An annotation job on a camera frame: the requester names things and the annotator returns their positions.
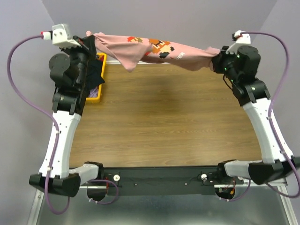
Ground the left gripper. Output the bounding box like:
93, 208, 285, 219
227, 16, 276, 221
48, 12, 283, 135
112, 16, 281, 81
60, 35, 99, 89

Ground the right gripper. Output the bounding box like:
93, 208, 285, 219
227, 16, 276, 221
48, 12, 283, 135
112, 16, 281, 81
210, 45, 239, 84

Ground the pink t shirt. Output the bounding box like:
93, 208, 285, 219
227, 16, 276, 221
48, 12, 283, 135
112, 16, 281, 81
86, 31, 220, 72

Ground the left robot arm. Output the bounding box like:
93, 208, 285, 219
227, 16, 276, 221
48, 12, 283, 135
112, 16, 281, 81
29, 35, 104, 197

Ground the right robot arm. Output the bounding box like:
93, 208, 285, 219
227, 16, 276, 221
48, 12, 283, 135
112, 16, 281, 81
212, 45, 300, 185

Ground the black t shirt in bin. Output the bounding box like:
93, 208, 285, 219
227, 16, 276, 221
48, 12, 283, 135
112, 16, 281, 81
86, 60, 105, 91

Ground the lavender t shirt in bin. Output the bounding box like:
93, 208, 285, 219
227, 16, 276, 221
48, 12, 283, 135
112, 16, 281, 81
88, 87, 99, 98

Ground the yellow plastic bin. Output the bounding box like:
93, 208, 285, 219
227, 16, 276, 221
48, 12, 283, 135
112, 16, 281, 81
86, 52, 107, 104

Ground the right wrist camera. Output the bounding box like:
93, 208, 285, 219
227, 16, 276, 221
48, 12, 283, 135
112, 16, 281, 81
226, 30, 251, 54

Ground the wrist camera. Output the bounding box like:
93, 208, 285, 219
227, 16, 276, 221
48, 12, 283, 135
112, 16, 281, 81
226, 30, 251, 54
41, 23, 80, 49

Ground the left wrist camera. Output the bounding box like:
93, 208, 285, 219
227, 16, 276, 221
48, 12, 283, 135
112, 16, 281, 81
41, 23, 80, 49

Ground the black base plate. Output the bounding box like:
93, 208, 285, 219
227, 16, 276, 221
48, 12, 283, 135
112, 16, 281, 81
77, 166, 244, 197

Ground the aluminium frame rail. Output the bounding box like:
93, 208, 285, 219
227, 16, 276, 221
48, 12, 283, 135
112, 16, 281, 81
27, 190, 44, 225

